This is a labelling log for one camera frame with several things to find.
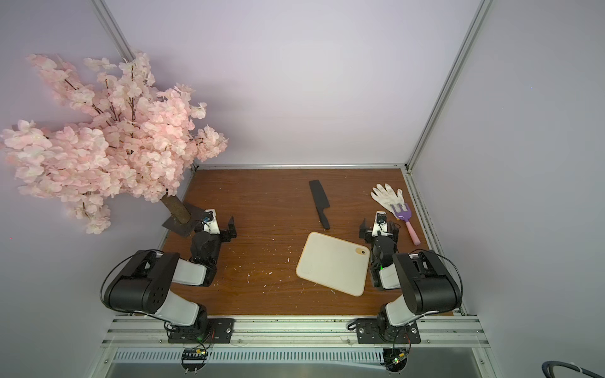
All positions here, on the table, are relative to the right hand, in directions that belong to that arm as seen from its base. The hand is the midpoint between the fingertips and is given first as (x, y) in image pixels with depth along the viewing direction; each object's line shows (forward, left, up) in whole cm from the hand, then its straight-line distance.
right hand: (384, 217), depth 88 cm
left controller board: (-45, +64, -13) cm, 79 cm away
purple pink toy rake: (+8, -13, -11) cm, 19 cm away
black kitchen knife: (+16, +24, -11) cm, 31 cm away
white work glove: (+17, -7, -11) cm, 21 cm away
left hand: (-1, +64, 0) cm, 64 cm away
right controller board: (-43, +1, -12) cm, 45 cm away
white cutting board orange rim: (-14, +19, -12) cm, 27 cm away
